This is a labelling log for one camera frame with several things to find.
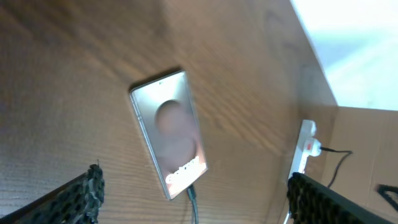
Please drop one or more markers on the cardboard sheet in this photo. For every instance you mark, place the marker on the cardboard sheet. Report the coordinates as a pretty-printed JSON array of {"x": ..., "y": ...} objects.
[{"x": 365, "y": 144}]

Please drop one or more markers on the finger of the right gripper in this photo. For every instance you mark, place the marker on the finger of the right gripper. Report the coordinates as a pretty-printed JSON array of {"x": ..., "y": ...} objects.
[{"x": 389, "y": 194}]

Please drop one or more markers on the white power strip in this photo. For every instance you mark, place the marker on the white power strip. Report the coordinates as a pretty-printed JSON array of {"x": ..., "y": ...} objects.
[{"x": 307, "y": 130}]

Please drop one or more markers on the Galaxy smartphone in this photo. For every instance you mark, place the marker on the Galaxy smartphone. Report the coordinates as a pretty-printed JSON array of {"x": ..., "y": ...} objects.
[{"x": 168, "y": 121}]

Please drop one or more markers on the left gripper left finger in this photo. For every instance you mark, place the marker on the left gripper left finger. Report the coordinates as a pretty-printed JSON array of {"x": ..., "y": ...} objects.
[{"x": 77, "y": 201}]

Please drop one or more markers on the white USB charger plug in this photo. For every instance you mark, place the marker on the white USB charger plug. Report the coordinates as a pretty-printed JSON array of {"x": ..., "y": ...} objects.
[{"x": 312, "y": 147}]

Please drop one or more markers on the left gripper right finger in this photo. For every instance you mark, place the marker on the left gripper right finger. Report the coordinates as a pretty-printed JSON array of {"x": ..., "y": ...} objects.
[{"x": 312, "y": 203}]

